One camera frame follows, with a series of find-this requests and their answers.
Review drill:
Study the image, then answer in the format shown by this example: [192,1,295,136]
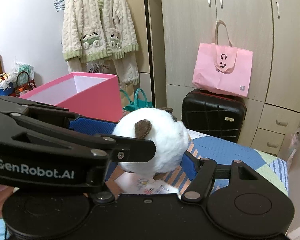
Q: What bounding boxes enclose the pink tote bag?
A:
[192,19,253,97]

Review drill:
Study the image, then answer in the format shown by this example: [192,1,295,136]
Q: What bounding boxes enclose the black suitcase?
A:
[181,88,248,144]

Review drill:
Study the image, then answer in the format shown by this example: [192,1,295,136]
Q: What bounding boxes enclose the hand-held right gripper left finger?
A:
[91,191,116,205]

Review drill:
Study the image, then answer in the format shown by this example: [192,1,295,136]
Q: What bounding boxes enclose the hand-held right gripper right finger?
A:
[180,152,260,201]

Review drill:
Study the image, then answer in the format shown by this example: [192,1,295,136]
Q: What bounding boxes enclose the white green plastic bag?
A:
[13,59,35,86]

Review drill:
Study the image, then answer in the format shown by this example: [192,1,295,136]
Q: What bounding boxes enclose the cream fleece robe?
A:
[62,0,141,85]

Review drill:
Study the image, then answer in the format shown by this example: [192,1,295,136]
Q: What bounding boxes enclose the teal bag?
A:
[119,88,153,112]

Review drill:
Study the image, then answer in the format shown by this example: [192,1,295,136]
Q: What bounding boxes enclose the pink cardboard box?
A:
[19,72,123,123]

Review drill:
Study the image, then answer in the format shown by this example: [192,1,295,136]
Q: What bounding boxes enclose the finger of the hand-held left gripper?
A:
[0,95,121,132]
[12,129,157,163]

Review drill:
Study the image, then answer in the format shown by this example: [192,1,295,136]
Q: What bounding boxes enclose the flower bouquet blue wrap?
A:
[0,72,15,96]

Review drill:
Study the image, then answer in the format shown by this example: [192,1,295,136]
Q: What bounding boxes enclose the white plush toy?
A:
[112,107,191,195]

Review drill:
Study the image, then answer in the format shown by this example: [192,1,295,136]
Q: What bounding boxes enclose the red woven basket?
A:
[15,71,37,97]

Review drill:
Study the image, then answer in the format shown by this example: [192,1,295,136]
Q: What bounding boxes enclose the wire clothes hangers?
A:
[53,0,66,12]

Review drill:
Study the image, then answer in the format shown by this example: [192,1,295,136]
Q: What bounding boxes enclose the patchwork bedspread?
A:
[104,127,289,197]

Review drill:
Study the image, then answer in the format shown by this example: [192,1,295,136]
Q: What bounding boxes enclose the beige wardrobe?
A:
[144,0,300,157]

